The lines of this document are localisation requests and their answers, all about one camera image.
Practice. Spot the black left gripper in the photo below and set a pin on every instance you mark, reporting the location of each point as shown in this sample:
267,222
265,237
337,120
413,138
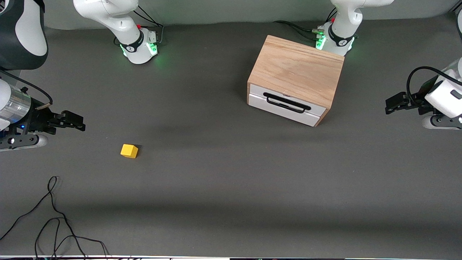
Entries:
415,100

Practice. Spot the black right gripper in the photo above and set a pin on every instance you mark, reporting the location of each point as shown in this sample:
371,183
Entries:
40,119

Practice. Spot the yellow wooden block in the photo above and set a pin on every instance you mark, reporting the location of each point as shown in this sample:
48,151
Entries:
129,151

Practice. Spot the white-fronted wooden drawer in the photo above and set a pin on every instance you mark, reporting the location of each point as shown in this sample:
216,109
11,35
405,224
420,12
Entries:
263,103

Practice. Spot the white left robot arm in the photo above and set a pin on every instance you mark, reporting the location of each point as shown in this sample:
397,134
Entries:
343,21

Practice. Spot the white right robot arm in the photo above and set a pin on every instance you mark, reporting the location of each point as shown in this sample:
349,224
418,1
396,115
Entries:
115,21

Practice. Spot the light wooden drawer cabinet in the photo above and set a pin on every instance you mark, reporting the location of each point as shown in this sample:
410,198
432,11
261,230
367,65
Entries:
296,68

